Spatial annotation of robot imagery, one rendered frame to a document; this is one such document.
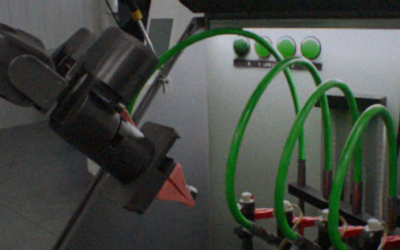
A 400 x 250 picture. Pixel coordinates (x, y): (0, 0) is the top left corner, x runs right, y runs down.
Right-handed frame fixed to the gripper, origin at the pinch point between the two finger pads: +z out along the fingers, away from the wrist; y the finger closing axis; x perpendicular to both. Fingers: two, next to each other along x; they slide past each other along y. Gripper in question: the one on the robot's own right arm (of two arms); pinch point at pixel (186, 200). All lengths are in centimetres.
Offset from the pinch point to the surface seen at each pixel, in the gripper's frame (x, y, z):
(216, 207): 54, 12, 52
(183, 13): 262, 141, 117
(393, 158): -3.5, 25.0, 28.6
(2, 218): 345, -43, 132
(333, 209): -8.8, 9.4, 14.5
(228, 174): 6.6, 7.8, 9.1
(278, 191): -1.1, 8.6, 11.8
